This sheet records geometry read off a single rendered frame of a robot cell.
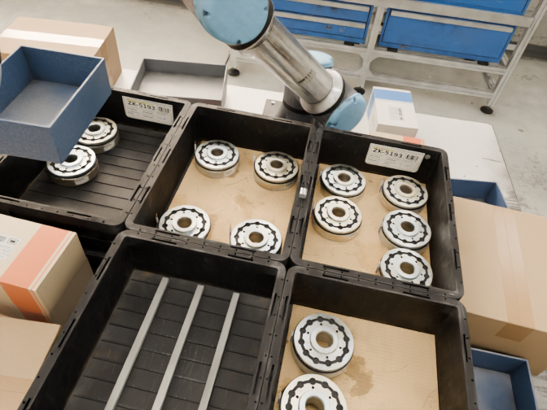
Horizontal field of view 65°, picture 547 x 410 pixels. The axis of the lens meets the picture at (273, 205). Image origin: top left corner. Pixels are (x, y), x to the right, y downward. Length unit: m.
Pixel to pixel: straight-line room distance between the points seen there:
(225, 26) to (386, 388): 0.66
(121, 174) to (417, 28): 2.11
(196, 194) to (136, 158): 0.19
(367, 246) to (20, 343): 0.65
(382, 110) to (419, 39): 1.48
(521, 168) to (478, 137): 1.25
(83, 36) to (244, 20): 0.81
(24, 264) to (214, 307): 0.32
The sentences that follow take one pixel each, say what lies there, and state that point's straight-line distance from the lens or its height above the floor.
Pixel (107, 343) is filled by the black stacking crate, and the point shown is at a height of 0.83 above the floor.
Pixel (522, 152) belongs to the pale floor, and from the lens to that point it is 2.93.
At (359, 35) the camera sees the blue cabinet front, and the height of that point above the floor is 0.37.
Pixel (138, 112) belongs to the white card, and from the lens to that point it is 1.14.
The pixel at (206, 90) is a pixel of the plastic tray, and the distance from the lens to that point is 1.43.
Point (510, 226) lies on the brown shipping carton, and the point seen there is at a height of 0.86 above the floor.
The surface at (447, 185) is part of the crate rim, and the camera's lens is 0.97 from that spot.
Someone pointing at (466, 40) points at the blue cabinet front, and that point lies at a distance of 2.88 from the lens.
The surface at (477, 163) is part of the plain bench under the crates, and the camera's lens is 1.47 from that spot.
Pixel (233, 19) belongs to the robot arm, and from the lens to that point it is 0.80.
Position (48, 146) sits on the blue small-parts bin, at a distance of 0.73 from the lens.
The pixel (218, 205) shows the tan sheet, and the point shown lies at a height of 0.83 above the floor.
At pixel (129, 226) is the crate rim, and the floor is 0.93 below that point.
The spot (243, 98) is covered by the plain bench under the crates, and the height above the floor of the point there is 0.70.
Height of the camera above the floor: 1.54
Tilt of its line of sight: 48 degrees down
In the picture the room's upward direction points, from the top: 7 degrees clockwise
